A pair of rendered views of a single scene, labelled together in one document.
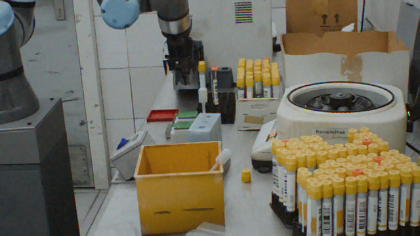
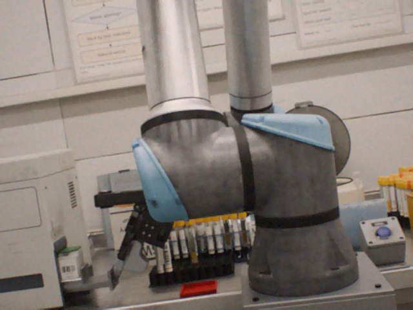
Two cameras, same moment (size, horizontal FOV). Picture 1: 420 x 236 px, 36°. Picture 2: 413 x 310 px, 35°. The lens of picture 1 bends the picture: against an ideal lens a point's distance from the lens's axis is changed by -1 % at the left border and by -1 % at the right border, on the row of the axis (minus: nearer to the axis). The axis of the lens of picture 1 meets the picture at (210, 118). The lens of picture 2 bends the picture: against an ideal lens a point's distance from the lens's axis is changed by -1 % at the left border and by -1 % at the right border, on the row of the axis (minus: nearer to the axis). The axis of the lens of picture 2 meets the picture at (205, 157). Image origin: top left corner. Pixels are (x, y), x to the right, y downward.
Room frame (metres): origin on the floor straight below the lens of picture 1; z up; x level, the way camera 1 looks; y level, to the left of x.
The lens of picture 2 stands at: (1.47, 1.32, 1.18)
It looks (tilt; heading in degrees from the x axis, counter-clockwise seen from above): 3 degrees down; 268
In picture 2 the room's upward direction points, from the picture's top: 9 degrees counter-clockwise
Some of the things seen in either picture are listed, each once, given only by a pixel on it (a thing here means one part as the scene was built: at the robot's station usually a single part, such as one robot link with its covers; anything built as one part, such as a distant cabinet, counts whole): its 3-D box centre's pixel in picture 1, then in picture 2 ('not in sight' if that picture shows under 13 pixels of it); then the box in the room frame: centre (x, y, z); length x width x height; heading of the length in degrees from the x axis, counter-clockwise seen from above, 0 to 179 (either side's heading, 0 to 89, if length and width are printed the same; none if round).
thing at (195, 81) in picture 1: (189, 69); (62, 280); (1.74, 0.05, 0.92); 0.21 x 0.07 x 0.05; 175
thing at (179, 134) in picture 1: (184, 139); not in sight; (1.22, 0.05, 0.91); 0.05 x 0.04 x 0.07; 85
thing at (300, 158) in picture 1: (300, 187); not in sight; (0.91, -0.13, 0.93); 0.02 x 0.02 x 0.11
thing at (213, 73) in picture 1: (214, 92); (192, 250); (1.48, -0.01, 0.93); 0.01 x 0.01 x 0.10; 85
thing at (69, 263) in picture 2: not in sight; (71, 266); (1.72, 0.05, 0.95); 0.05 x 0.04 x 0.06; 85
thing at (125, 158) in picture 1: (146, 155); (379, 240); (1.13, 0.12, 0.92); 0.13 x 0.07 x 0.08; 85
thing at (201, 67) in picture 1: (215, 90); (188, 249); (1.49, -0.02, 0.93); 0.17 x 0.09 x 0.11; 175
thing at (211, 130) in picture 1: (206, 147); (362, 227); (1.13, 0.01, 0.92); 0.10 x 0.07 x 0.10; 167
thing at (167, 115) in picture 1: (163, 115); (199, 288); (1.48, 0.11, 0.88); 0.07 x 0.07 x 0.01; 85
